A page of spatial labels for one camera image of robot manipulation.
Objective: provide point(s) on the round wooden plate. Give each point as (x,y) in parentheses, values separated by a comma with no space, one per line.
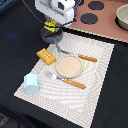
(69,66)

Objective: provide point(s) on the beige woven placemat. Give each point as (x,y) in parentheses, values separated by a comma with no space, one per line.
(70,86)

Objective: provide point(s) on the orange toy bread loaf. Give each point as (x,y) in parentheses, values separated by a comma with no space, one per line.
(46,56)

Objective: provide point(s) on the red-brown toy sausage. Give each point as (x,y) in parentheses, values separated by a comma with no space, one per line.
(48,34)

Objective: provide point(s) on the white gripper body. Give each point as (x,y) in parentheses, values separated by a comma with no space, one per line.
(59,10)

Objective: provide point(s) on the yellow toy cheese wedge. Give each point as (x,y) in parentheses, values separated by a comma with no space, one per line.
(52,26)

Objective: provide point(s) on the grey frying pan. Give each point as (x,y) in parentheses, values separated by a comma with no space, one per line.
(53,39)

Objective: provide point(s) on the orange-handled toy knife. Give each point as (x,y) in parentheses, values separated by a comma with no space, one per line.
(87,58)

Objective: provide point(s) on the orange-handled toy fork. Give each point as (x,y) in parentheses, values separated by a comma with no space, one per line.
(68,81)

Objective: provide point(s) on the light blue milk carton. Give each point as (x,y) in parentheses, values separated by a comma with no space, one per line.
(31,84)

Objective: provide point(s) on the beige bowl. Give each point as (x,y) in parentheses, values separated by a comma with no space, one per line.
(122,15)

